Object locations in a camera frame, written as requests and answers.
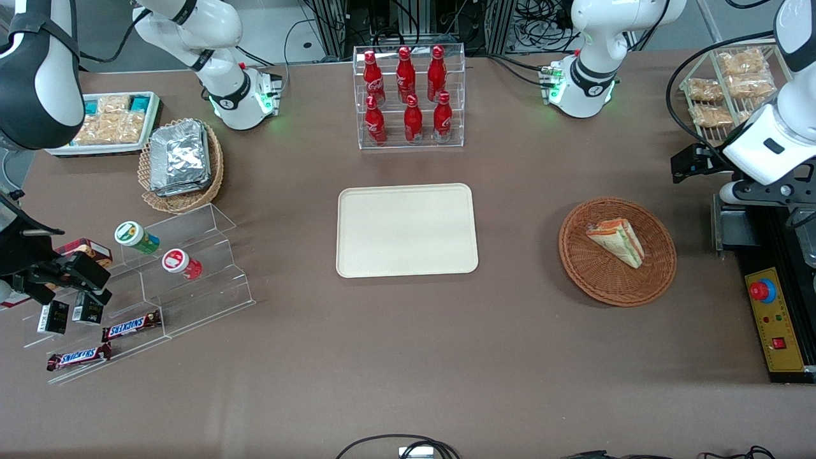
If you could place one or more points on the aluminium frame post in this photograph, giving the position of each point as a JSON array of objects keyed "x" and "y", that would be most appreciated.
[
  {"x": 335, "y": 25},
  {"x": 500, "y": 25}
]

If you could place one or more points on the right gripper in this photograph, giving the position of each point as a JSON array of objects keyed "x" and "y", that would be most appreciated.
[{"x": 18, "y": 252}]

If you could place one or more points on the grey metal bracket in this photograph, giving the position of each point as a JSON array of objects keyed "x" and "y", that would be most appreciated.
[{"x": 730, "y": 226}]

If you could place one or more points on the round brown wicker basket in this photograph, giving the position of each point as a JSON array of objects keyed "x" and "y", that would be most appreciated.
[{"x": 612, "y": 284}]

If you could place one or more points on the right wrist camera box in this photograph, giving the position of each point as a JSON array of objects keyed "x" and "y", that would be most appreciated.
[{"x": 83, "y": 271}]

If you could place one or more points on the beige snack pack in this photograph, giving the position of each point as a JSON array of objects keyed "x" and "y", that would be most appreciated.
[
  {"x": 113, "y": 105},
  {"x": 105, "y": 131}
]

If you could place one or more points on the silver foil pack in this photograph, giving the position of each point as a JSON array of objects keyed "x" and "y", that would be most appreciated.
[
  {"x": 185, "y": 190},
  {"x": 178, "y": 152}
]

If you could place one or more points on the red emergency stop button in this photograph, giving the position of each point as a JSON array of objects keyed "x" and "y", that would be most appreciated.
[{"x": 762, "y": 291}]

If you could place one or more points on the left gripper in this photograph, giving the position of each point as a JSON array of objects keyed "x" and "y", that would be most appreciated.
[{"x": 713, "y": 161}]

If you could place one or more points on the steel pan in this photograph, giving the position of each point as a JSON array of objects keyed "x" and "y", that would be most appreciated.
[{"x": 809, "y": 252}]

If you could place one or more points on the red can white lid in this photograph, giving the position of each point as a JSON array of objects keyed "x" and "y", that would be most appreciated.
[{"x": 180, "y": 263}]

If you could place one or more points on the teal snack packet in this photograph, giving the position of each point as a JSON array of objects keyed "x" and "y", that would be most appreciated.
[
  {"x": 140, "y": 102},
  {"x": 92, "y": 107}
]

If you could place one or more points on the green can white lid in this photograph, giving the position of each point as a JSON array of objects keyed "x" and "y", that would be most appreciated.
[{"x": 135, "y": 236}]

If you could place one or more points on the beige plastic tray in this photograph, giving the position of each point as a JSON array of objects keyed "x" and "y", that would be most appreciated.
[{"x": 407, "y": 231}]

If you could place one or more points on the white rectangular snack tray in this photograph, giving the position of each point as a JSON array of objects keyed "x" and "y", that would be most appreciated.
[{"x": 64, "y": 150}]

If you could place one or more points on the yellow control panel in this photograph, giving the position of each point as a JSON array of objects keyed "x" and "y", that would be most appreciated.
[{"x": 784, "y": 319}]

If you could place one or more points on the Snickers chocolate bar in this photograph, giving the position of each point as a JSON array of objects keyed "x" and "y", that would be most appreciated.
[
  {"x": 131, "y": 326},
  {"x": 78, "y": 357}
]

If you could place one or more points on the clear acrylic stepped stand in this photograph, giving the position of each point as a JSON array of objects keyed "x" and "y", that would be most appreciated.
[{"x": 204, "y": 287}]

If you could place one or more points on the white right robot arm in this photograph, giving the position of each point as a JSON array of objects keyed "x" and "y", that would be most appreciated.
[{"x": 217, "y": 25}]

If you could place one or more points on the triangle sandwich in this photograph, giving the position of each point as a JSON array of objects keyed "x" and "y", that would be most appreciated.
[{"x": 617, "y": 242}]

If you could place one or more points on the clear acrylic bottle rack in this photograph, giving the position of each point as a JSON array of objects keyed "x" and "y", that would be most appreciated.
[{"x": 390, "y": 141}]

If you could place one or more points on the black appliance housing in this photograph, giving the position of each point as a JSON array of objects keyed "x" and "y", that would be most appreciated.
[{"x": 765, "y": 255}]

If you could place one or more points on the small black box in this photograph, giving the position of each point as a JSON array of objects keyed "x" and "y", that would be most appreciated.
[
  {"x": 87, "y": 313},
  {"x": 53, "y": 317}
]

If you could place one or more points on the bagged bread pack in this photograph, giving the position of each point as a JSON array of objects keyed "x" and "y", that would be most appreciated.
[
  {"x": 752, "y": 86},
  {"x": 704, "y": 89},
  {"x": 711, "y": 116},
  {"x": 743, "y": 62}
]

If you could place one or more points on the red brown cardboard box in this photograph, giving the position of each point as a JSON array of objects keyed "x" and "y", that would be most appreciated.
[{"x": 86, "y": 247}]

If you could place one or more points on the oval light wicker basket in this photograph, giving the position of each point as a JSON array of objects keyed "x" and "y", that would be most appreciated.
[{"x": 185, "y": 203}]

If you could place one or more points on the red cola bottle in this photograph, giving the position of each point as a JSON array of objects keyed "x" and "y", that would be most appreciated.
[
  {"x": 375, "y": 122},
  {"x": 413, "y": 121},
  {"x": 405, "y": 75},
  {"x": 437, "y": 73},
  {"x": 373, "y": 78},
  {"x": 442, "y": 118}
]

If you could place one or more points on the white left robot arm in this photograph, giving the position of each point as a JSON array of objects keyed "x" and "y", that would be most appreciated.
[{"x": 599, "y": 32}]

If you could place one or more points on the small silver bracket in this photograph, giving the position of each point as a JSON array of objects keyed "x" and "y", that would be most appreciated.
[{"x": 415, "y": 452}]

